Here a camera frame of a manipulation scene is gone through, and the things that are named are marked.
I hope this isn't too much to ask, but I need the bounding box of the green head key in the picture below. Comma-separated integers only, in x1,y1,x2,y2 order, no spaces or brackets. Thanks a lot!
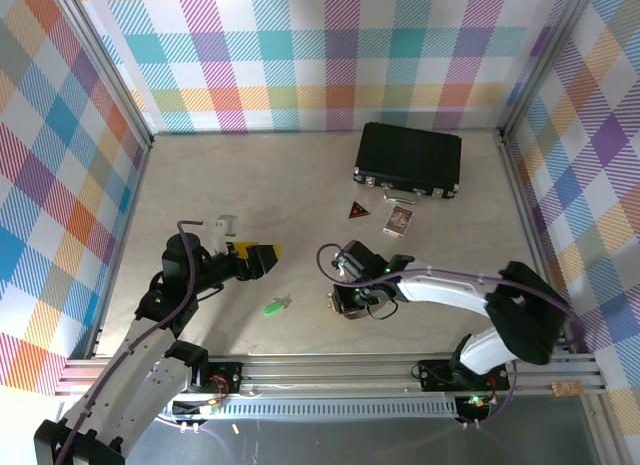
262,295,294,318

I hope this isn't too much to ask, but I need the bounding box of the grey metal sheet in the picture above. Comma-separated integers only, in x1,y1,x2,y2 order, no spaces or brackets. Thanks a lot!
119,418,604,465

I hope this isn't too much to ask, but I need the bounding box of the small orange circuit board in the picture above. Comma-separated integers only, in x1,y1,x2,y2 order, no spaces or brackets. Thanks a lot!
550,380,585,398

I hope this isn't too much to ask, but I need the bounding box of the aluminium side rail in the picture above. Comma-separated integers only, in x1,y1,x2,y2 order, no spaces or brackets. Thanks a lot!
497,132,599,359
84,137,154,360

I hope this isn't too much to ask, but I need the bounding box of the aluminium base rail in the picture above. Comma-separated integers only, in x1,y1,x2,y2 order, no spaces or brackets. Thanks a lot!
55,353,610,399

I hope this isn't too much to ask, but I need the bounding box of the grey slotted cable duct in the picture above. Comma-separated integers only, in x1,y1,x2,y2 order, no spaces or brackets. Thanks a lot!
171,396,460,422

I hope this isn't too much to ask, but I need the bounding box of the black briefcase with metal handle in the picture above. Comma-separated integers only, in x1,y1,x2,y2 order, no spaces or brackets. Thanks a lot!
351,121,463,205

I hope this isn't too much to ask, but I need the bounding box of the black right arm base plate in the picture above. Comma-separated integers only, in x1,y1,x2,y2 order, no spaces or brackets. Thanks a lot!
417,358,517,394

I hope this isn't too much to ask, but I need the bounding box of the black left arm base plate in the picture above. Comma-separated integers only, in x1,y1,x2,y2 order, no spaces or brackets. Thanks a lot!
197,360,245,397

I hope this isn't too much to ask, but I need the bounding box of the aluminium corner post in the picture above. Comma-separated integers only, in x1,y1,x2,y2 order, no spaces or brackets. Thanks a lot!
497,0,601,139
48,0,155,147

